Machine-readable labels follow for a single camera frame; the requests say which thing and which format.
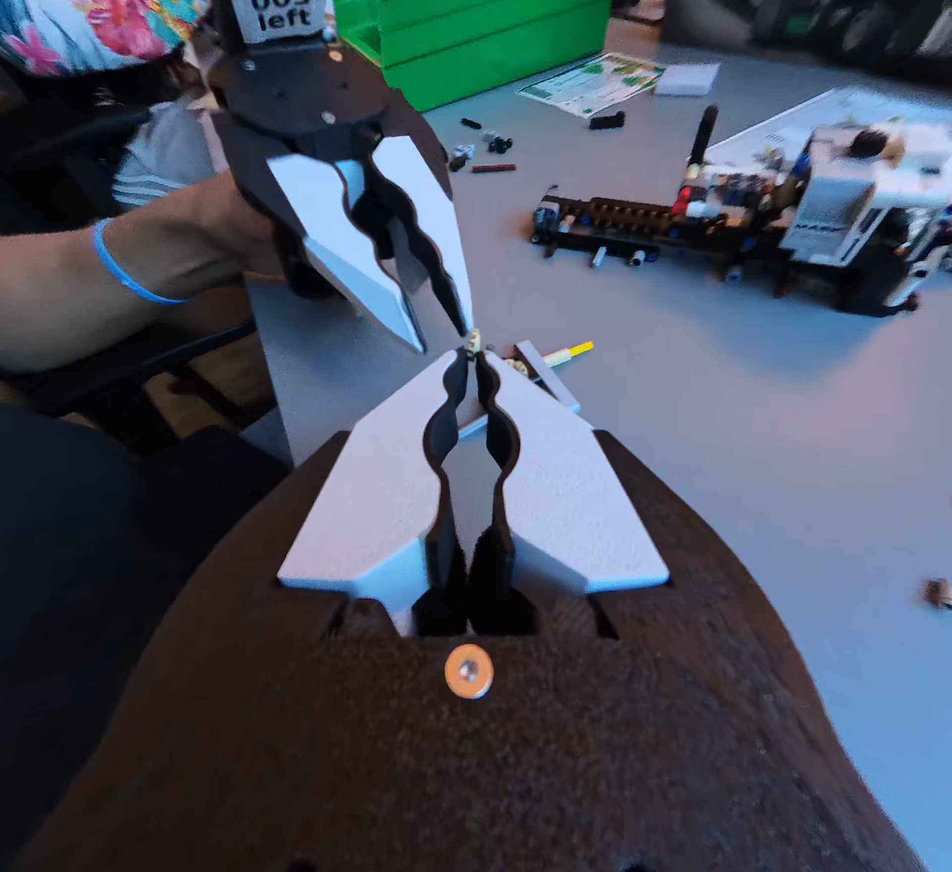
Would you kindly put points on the floral printed cloth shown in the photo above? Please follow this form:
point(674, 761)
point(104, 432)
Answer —
point(111, 9)

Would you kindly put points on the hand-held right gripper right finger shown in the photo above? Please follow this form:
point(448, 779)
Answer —
point(573, 500)

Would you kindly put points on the green plastic bin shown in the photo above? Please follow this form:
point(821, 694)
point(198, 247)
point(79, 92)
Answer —
point(483, 32)

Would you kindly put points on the white paper pad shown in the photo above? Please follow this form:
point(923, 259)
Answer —
point(688, 78)

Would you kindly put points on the green white leaflet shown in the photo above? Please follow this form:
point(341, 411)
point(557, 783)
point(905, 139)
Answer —
point(595, 84)

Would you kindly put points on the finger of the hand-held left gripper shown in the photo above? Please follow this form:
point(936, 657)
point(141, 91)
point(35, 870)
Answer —
point(416, 188)
point(327, 217)

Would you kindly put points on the black chair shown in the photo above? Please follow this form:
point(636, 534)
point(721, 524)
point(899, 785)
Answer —
point(149, 359)

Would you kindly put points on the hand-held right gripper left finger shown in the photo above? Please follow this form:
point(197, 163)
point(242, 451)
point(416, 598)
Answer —
point(357, 500)

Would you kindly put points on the small lego gear assembly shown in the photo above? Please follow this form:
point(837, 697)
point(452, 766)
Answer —
point(549, 377)

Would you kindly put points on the person's left hand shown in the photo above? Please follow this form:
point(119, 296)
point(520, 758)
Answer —
point(223, 240)

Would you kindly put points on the white grey lego piece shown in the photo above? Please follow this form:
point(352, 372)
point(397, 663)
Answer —
point(461, 156)

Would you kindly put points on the blue wristband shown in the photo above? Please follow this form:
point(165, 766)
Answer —
point(119, 270)

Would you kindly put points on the black lego connector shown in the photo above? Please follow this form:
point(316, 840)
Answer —
point(497, 142)

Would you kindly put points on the lego truck model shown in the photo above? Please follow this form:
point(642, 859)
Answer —
point(833, 217)

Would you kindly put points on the person's left forearm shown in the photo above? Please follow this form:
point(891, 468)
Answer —
point(52, 307)

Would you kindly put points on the black lego beam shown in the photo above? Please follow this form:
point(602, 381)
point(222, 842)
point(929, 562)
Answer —
point(608, 121)

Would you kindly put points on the grey striped cloth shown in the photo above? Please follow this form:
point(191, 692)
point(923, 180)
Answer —
point(163, 158)

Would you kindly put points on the open lego instruction booklet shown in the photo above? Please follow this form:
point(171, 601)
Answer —
point(781, 121)

